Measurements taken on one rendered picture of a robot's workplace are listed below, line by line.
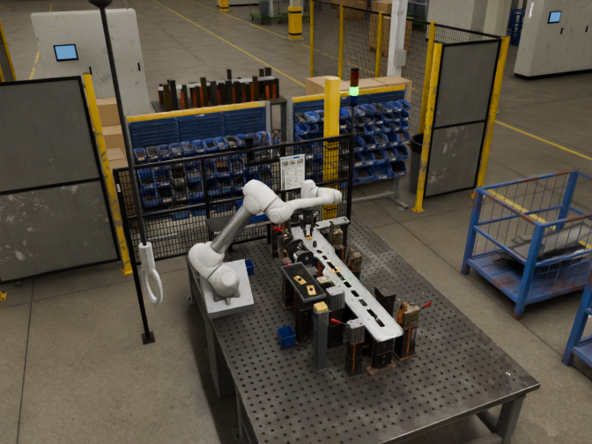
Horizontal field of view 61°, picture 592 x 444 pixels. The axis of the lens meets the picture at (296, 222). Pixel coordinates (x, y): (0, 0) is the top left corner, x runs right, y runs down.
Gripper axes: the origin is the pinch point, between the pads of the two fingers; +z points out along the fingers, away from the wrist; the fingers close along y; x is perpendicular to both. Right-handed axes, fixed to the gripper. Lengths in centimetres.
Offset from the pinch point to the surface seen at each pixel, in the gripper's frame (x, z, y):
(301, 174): 55, -22, 18
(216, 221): 47, 2, -58
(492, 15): 478, -72, 568
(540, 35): 643, 5, 869
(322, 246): -14.8, 4.7, 5.2
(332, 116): 58, -66, 46
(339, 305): -84, 2, -15
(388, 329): -112, 4, 1
